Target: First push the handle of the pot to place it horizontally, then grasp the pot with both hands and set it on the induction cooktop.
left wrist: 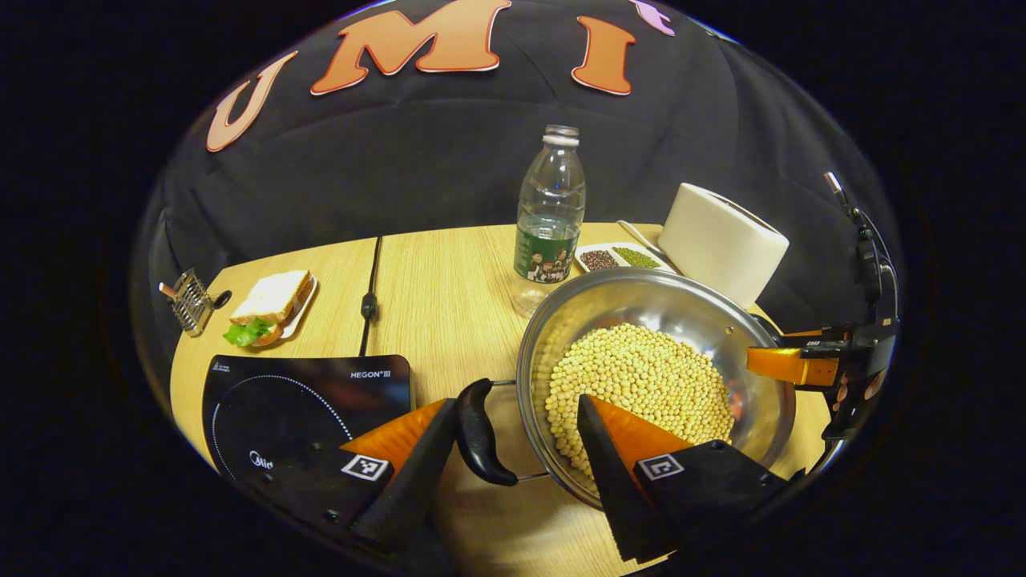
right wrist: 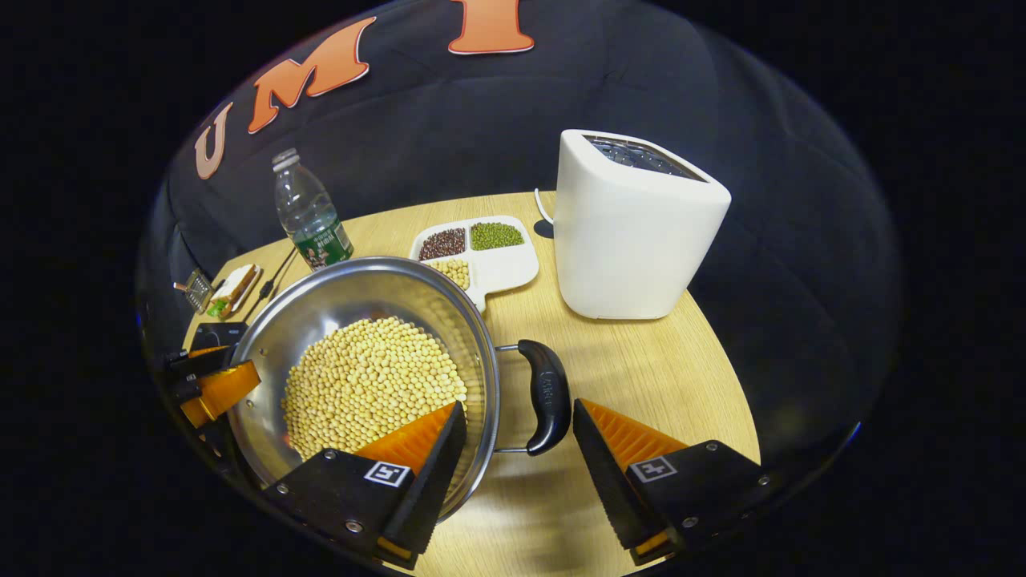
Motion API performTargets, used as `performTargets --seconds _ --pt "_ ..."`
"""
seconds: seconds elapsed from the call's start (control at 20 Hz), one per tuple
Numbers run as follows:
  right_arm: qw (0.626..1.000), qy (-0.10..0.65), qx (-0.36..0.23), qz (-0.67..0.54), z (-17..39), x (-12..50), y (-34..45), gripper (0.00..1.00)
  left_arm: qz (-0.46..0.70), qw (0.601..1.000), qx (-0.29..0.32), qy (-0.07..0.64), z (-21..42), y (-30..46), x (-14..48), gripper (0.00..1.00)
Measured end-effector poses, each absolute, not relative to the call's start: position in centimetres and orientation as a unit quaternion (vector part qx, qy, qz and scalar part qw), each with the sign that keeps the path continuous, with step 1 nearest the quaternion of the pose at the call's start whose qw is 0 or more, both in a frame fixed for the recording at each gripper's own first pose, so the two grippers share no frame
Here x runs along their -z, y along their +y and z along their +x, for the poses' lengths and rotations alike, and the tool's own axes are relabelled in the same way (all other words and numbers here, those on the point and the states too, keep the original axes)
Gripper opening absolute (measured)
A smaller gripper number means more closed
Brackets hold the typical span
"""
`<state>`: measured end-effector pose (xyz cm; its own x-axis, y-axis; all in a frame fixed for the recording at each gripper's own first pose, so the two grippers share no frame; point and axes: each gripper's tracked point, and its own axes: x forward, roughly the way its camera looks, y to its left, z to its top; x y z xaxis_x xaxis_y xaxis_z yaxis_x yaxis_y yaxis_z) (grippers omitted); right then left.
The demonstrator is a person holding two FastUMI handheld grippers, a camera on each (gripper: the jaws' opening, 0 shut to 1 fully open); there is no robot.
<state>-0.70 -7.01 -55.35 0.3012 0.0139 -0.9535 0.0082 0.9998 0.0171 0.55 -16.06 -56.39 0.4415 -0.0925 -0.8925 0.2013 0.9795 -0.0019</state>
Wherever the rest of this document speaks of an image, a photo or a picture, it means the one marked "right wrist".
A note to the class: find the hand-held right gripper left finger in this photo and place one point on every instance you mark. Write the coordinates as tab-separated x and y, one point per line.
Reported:
433	481

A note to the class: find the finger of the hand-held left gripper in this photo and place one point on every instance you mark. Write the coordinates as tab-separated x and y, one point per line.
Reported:
196	361
220	393

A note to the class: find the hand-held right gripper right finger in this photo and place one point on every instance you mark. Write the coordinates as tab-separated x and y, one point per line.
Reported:
605	481

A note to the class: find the black induction cooktop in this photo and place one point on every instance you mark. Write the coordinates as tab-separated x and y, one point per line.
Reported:
215	335

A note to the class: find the pile of yellow soybeans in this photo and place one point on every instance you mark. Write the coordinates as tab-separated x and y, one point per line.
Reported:
369	385

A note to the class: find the sandwich on white plate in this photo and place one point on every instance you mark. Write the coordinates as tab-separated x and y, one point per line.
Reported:
232	290

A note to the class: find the clear plastic water bottle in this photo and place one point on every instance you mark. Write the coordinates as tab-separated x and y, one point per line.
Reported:
309	216

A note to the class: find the small portion of soybeans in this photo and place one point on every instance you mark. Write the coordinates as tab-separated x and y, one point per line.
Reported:
455	272

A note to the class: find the white divided tray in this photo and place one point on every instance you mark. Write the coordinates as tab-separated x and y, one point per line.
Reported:
505	268

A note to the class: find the pile of red beans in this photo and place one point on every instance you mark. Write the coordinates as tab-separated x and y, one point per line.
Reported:
442	243

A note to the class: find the white toaster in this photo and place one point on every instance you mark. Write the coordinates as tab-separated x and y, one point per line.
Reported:
625	240

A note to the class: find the pile of green mung beans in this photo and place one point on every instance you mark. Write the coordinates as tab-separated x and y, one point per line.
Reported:
495	236

